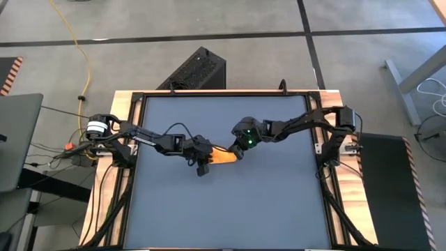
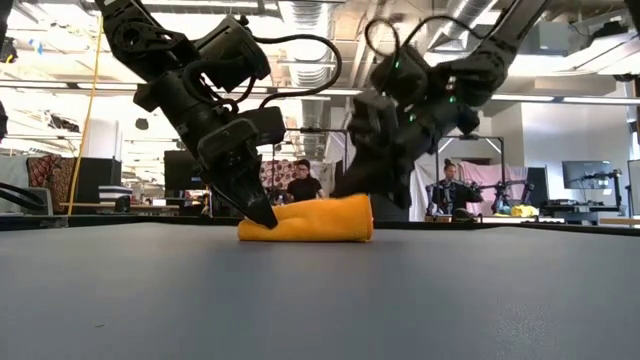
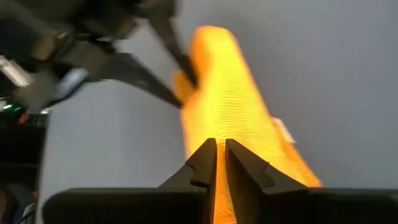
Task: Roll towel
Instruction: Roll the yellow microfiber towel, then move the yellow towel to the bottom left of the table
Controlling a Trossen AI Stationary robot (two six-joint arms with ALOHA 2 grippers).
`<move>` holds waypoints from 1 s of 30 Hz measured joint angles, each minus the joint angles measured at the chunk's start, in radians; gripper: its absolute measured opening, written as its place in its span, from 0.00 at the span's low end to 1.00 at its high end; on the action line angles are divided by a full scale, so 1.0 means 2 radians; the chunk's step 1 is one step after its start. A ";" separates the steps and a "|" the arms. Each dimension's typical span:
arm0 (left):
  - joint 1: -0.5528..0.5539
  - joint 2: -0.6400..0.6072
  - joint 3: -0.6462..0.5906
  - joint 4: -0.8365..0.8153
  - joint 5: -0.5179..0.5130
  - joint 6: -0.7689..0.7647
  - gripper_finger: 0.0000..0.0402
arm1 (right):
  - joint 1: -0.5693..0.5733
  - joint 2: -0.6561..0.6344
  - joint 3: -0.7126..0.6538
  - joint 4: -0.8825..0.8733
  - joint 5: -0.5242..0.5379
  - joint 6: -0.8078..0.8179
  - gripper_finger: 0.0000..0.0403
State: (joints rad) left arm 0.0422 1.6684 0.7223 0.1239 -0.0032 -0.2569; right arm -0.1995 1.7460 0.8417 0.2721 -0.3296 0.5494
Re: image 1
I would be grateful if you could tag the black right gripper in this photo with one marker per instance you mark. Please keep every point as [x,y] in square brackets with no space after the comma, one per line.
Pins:
[254,129]

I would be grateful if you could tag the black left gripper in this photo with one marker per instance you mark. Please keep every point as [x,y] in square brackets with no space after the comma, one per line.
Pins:
[200,150]

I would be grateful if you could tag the orange microfibre towel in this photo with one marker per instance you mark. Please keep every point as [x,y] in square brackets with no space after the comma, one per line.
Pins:
[223,157]

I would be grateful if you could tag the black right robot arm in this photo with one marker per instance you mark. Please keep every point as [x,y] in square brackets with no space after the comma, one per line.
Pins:
[306,122]

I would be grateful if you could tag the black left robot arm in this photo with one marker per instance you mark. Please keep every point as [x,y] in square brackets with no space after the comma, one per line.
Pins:
[146,139]

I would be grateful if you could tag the grey-blue table mat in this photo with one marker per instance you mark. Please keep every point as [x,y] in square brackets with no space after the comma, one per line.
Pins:
[226,209]

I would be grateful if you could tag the black computer tower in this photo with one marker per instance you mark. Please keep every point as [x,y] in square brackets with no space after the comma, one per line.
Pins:
[198,71]

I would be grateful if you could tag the orange plug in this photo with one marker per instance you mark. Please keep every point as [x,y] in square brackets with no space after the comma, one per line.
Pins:
[70,146]

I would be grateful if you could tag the black desk base bar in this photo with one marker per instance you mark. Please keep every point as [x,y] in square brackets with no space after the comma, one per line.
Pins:
[52,184]

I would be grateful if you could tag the black mat with striped edge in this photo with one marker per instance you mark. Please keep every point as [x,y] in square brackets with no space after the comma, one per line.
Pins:
[383,191]

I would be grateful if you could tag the grey metal desk leg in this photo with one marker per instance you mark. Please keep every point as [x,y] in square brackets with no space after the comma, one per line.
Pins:
[418,73]

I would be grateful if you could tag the small black hazard-striped mat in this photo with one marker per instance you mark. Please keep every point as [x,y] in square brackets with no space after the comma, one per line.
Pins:
[7,73]

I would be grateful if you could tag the wooden desk top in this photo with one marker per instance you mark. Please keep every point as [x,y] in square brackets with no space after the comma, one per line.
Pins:
[439,8]

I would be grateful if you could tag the black aluminium table frame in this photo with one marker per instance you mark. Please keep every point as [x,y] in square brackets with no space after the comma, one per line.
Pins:
[244,93]

